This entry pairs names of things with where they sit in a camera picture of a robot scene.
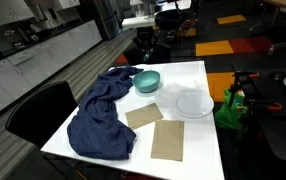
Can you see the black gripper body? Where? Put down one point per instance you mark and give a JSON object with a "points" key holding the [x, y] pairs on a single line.
{"points": [[147, 33]]}

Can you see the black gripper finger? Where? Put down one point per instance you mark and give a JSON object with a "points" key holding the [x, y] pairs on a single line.
{"points": [[137, 43], [155, 42]]}

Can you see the green Expo marker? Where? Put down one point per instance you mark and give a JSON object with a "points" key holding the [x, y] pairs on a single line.
{"points": [[146, 56]]}

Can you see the teal bowl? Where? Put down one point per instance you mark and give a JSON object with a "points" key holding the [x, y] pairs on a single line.
{"points": [[146, 81]]}

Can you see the stainless steel fridge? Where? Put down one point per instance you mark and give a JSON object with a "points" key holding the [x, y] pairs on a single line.
{"points": [[106, 18]]}

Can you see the white background table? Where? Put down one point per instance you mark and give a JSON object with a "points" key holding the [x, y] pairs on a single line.
{"points": [[176, 5]]}

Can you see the small brown paper sheet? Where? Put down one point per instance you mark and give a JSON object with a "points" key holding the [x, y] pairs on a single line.
{"points": [[144, 115]]}

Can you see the clear plastic lid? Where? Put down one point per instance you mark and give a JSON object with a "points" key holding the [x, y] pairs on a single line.
{"points": [[194, 104]]}

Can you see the small white upper cabinet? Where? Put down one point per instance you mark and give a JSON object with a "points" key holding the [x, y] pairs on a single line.
{"points": [[66, 4]]}

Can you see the dark blue cloth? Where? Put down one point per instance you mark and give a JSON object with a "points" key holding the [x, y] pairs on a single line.
{"points": [[99, 116]]}

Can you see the long brown paper sheet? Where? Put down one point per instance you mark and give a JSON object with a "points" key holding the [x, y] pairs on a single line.
{"points": [[168, 140]]}

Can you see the countertop coffee machine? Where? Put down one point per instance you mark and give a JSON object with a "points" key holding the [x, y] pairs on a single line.
{"points": [[39, 18]]}

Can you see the green plastic bag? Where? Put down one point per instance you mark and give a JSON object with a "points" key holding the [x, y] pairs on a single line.
{"points": [[228, 115]]}

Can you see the white lower kitchen cabinets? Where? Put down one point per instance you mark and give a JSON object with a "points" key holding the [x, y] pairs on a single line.
{"points": [[33, 70]]}

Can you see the black stand with orange clamps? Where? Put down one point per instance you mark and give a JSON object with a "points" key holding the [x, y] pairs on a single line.
{"points": [[249, 100]]}

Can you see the black padded chair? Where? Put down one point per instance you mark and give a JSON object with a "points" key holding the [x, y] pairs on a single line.
{"points": [[39, 115]]}

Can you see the grey office chair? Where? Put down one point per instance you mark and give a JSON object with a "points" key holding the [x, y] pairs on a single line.
{"points": [[284, 46]]}

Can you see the black kitchen countertop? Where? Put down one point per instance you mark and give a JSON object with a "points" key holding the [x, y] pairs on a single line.
{"points": [[3, 46]]}

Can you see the wooden background table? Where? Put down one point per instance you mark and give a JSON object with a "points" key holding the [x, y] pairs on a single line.
{"points": [[284, 2]]}

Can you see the large white upper cabinet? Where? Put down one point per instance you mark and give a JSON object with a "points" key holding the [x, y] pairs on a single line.
{"points": [[4, 11]]}

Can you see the black side desk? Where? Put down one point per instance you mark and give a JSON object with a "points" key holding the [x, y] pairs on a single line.
{"points": [[283, 140]]}

